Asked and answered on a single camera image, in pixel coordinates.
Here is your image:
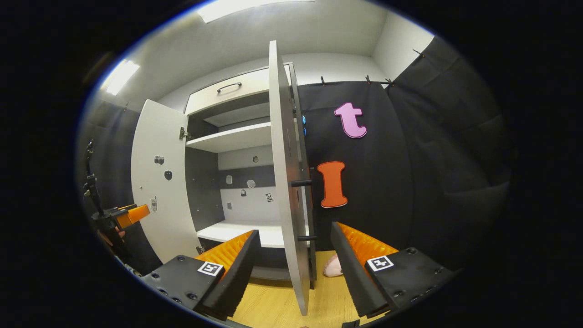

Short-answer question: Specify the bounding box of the black door handle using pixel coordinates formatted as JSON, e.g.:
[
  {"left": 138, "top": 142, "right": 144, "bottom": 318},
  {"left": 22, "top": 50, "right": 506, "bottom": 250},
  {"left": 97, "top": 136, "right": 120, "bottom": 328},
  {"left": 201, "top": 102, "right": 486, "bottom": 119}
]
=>
[{"left": 291, "top": 168, "right": 318, "bottom": 242}]

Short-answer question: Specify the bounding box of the black backdrop cloth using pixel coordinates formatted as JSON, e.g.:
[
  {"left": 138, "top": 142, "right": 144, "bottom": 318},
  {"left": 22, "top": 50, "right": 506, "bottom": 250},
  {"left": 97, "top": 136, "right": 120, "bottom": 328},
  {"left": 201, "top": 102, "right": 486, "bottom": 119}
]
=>
[{"left": 77, "top": 36, "right": 513, "bottom": 274}]

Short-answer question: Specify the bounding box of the white shoe cabinet door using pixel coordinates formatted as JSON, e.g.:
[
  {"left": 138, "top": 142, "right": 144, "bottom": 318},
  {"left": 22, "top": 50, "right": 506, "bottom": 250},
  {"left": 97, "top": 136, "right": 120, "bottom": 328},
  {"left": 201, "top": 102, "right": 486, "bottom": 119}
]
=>
[
  {"left": 131, "top": 99, "right": 203, "bottom": 265},
  {"left": 269, "top": 40, "right": 312, "bottom": 316}
]

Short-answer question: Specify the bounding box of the ceiling light panel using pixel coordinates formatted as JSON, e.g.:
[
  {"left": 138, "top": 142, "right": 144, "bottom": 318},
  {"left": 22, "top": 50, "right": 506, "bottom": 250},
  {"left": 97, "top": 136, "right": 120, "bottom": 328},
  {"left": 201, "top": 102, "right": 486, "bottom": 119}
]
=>
[
  {"left": 196, "top": 0, "right": 315, "bottom": 23},
  {"left": 100, "top": 59, "right": 140, "bottom": 96}
]

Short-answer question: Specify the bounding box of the row of black backdrop clips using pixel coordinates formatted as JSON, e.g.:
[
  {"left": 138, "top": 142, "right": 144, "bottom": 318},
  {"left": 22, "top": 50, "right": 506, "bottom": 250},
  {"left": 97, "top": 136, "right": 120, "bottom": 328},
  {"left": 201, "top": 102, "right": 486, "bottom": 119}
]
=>
[{"left": 319, "top": 49, "right": 426, "bottom": 87}]

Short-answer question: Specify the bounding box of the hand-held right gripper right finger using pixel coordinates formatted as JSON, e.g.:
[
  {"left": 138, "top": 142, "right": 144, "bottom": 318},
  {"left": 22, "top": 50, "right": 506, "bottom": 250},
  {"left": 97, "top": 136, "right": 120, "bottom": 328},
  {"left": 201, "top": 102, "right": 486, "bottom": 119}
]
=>
[{"left": 330, "top": 221, "right": 458, "bottom": 318}]

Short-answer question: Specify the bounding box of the white double-door shoe cabinet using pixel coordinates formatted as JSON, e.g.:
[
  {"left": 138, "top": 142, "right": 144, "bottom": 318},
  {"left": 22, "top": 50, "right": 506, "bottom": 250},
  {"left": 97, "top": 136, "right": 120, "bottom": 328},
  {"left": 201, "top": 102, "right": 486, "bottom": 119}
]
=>
[{"left": 184, "top": 61, "right": 318, "bottom": 290}]

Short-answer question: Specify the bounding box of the pink smiling plush toy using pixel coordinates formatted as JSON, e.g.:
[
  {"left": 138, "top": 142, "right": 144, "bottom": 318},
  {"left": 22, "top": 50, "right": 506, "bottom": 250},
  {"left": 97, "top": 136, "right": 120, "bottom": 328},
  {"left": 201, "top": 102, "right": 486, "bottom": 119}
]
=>
[{"left": 323, "top": 254, "right": 343, "bottom": 277}]

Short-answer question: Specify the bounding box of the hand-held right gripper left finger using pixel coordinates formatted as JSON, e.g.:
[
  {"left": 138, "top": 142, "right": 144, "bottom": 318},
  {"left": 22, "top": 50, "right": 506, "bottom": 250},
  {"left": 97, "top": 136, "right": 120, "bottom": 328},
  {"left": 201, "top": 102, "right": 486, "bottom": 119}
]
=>
[{"left": 141, "top": 229, "right": 262, "bottom": 321}]

